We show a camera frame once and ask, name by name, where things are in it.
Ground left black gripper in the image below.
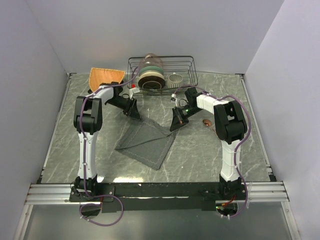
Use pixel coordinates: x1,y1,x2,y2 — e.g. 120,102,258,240
106,97,142,122

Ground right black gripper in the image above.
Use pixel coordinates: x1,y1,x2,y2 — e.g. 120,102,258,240
170,105,202,132

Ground grey cloth napkin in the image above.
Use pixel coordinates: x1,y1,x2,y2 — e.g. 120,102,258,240
115,117,176,171

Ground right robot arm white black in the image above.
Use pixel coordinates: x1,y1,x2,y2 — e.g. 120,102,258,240
170,86,251,200

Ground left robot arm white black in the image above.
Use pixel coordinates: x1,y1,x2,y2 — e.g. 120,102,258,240
72,82,141,201

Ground copper spoon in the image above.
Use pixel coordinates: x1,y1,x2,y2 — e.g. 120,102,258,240
202,119,216,133

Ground brown dark bowl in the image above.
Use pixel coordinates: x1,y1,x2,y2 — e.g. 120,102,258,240
138,76,166,90

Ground striped grey ceramic cup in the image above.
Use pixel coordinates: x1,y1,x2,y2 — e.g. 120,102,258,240
166,72,184,89

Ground green plate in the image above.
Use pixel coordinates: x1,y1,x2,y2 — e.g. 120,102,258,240
138,65,164,76

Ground woven orange wicker tray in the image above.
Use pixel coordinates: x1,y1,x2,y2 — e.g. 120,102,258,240
88,67,126,92

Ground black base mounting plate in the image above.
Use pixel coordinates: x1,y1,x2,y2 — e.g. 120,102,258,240
69,182,247,213

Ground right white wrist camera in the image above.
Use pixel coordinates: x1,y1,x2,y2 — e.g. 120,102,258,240
170,93,178,106

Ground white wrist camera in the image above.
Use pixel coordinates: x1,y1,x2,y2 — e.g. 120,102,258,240
129,86,140,99
170,93,178,106

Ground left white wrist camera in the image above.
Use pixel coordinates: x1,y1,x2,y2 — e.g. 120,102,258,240
129,86,140,99

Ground black wire dish rack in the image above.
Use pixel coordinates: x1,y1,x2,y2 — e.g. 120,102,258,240
126,55,198,95

